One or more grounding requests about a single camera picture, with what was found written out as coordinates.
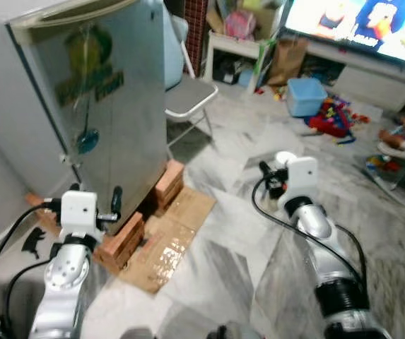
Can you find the blue round fridge magnet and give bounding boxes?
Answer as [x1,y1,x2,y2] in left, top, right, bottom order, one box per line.
[76,129,101,155]

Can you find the small silver fridge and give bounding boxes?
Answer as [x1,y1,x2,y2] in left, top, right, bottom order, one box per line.
[0,0,170,235]

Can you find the brown cardboard sheet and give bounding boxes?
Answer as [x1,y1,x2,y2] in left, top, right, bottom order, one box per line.
[117,186,218,295]

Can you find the black animal sticker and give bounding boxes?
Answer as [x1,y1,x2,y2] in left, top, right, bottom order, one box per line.
[21,229,48,259]

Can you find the red toy set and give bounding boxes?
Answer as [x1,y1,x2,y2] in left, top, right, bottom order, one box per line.
[307,97,356,140]

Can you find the blue plastic box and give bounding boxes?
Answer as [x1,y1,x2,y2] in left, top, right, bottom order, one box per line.
[286,77,329,118]

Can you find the brown paper bag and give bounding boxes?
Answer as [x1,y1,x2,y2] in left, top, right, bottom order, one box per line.
[266,36,310,88]

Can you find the grey robot left leg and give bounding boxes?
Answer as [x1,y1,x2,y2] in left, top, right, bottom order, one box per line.
[120,326,154,339]

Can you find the grey robot leg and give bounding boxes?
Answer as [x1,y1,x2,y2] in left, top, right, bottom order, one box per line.
[120,326,154,339]
[212,322,264,339]

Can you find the grey folding chair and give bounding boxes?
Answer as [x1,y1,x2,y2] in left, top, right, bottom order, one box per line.
[164,39,219,147]

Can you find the white television stand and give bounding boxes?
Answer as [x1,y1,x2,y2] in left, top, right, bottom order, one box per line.
[307,39,405,115]

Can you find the white side table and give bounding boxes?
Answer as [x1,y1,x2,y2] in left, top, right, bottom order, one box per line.
[203,31,274,90]

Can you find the grey robot right leg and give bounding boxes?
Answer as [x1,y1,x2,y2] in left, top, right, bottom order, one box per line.
[212,322,264,339]

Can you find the light blue cushion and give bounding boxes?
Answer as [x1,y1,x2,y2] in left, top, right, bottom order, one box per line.
[163,13,189,90]

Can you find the pink bag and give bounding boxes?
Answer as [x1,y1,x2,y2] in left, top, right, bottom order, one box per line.
[223,8,258,40]

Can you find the flat screen television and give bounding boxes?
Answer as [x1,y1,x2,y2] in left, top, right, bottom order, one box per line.
[283,0,405,69]

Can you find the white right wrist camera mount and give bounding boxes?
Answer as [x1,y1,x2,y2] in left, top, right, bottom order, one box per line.
[276,151,319,210]

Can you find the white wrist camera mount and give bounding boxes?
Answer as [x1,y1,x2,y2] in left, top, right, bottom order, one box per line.
[59,190,99,238]
[276,151,319,210]

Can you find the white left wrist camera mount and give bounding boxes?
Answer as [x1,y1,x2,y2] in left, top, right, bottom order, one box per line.
[59,190,99,238]

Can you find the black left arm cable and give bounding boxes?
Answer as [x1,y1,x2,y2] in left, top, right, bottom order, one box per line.
[4,258,51,334]
[0,203,63,334]

